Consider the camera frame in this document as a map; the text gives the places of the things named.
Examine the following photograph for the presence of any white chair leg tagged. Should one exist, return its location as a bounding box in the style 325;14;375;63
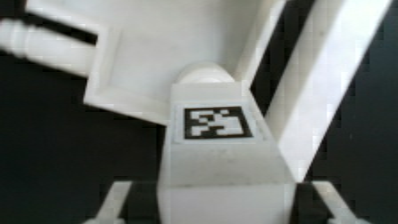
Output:
0;19;96;77

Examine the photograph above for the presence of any white U-shaped fence frame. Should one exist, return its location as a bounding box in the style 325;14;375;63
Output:
265;0;393;180

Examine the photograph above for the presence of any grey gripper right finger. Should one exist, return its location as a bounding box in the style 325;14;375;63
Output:
313;181;372;224

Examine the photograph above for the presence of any white chair leg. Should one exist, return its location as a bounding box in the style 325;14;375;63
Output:
157;63;295;224

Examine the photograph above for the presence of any white chair seat part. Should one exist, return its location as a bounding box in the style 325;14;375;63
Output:
25;0;290;124

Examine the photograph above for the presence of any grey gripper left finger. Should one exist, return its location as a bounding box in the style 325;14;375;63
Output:
82;181;134;224

